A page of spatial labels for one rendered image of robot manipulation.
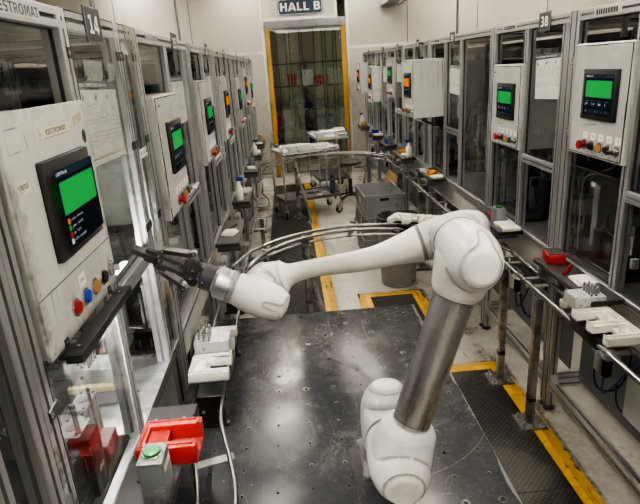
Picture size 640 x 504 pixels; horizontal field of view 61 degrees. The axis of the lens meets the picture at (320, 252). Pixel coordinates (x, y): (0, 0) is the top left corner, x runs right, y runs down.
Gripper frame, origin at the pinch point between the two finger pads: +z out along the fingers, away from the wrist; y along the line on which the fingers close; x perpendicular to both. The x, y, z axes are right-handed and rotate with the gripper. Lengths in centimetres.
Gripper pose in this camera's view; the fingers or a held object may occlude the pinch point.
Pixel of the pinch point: (145, 253)
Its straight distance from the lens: 156.2
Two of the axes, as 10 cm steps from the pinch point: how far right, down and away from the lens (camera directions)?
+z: -9.3, -3.6, -0.5
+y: 3.5, -8.5, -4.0
